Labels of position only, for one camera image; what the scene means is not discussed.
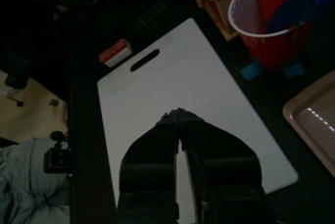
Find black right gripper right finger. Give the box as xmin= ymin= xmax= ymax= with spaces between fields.
xmin=177 ymin=109 xmax=278 ymax=224

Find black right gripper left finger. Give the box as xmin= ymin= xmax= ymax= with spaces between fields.
xmin=117 ymin=109 xmax=184 ymax=224

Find salmon sushi toy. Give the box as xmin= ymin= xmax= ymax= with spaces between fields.
xmin=98 ymin=38 xmax=134 ymax=68

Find white plastic cutting board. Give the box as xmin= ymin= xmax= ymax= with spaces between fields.
xmin=95 ymin=18 xmax=302 ymax=224

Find pink plastic tray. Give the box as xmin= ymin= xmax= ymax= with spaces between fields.
xmin=282 ymin=70 xmax=335 ymax=178

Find grey cloth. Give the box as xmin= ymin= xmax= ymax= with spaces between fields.
xmin=0 ymin=136 xmax=73 ymax=224

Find blue flat piece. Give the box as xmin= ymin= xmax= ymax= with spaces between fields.
xmin=239 ymin=59 xmax=307 ymax=81

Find red plastic cup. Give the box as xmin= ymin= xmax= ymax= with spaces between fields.
xmin=227 ymin=0 xmax=325 ymax=73

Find blue plastic utensil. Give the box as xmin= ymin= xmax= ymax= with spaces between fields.
xmin=263 ymin=0 xmax=335 ymax=35

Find small camera on tripod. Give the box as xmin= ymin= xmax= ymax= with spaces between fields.
xmin=42 ymin=130 xmax=74 ymax=174

